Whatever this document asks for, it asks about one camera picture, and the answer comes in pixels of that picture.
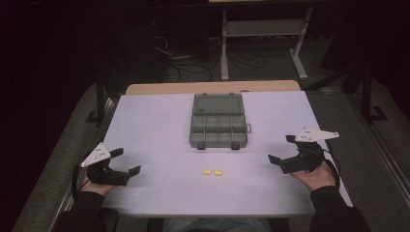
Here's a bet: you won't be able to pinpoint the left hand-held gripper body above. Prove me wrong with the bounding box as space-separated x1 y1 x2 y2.
80 142 131 188

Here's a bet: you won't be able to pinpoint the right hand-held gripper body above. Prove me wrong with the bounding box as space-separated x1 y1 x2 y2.
278 128 340 175

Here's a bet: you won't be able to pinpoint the grey plastic compartment box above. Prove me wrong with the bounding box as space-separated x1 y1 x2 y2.
189 92 252 151

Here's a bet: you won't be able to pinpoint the person's left hand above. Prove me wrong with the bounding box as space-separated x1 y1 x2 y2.
80 174 118 197

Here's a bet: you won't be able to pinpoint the person's right hand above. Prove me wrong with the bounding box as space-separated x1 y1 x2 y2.
289 159 337 193

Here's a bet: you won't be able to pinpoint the black metal stand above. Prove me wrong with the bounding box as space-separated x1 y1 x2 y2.
340 63 389 126
84 72 114 128

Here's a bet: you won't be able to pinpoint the person's legs in jeans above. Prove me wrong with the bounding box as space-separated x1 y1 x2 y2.
161 217 275 232

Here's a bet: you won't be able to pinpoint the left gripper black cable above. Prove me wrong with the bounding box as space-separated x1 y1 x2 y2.
71 163 92 201

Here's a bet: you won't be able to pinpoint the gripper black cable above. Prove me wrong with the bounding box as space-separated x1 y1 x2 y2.
71 163 92 201
323 139 341 189

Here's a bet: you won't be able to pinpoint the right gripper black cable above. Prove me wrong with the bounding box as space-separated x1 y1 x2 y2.
323 139 341 189

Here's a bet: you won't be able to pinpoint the black floor cables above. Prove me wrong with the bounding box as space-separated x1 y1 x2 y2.
153 34 269 83

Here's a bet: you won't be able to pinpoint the white metal desk frame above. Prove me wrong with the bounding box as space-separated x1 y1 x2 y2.
220 6 314 81

